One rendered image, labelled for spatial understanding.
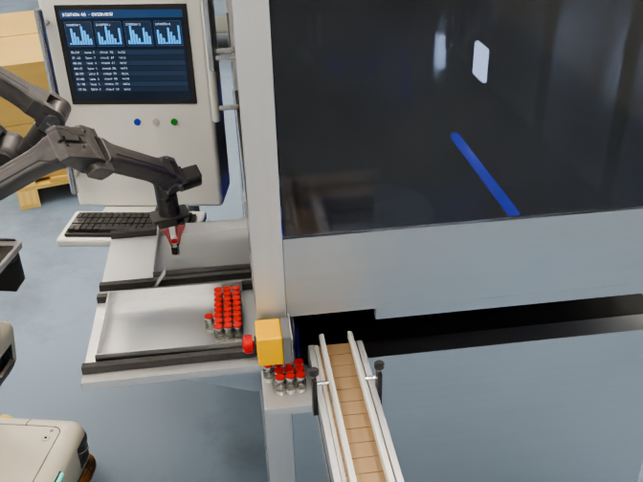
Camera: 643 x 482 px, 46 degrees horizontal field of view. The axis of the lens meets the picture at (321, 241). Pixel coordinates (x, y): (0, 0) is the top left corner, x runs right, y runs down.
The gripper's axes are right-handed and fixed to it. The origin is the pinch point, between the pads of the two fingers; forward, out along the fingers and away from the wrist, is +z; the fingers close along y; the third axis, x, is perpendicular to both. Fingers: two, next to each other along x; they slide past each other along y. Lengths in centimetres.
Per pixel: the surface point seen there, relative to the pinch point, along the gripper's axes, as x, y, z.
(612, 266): -76, 85, -11
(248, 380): -45.4, 5.5, 16.7
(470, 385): -68, 54, 19
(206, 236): 8.2, 10.6, 5.6
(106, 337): -29.7, -24.0, 4.4
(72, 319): 115, -35, 93
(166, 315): -26.6, -8.7, 4.9
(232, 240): 2.8, 16.9, 5.8
